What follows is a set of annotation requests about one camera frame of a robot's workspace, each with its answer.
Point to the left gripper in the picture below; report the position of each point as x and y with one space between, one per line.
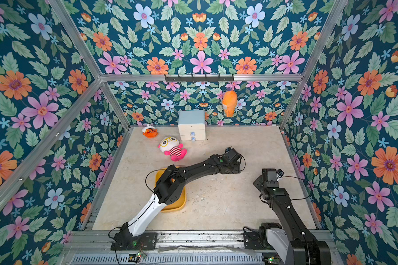
236 168

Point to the yellow plastic storage box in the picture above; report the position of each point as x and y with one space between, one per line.
175 202

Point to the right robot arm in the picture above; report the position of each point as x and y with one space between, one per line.
292 241

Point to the black wall hook rail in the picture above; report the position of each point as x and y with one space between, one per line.
199 78

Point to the white blue mini drawer cabinet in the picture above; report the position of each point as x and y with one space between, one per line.
192 125

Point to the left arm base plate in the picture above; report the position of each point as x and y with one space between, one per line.
142 241

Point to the white pink plush toy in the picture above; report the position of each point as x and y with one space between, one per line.
170 146

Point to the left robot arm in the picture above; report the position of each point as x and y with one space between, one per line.
137 225

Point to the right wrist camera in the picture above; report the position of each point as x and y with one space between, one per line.
280 173

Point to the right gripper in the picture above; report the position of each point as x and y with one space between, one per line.
271 175

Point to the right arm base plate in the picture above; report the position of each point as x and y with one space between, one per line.
252 239

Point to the small orange tiger toy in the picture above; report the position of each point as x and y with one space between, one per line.
150 131

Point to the orange hanging plush toy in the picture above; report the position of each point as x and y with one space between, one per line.
229 103

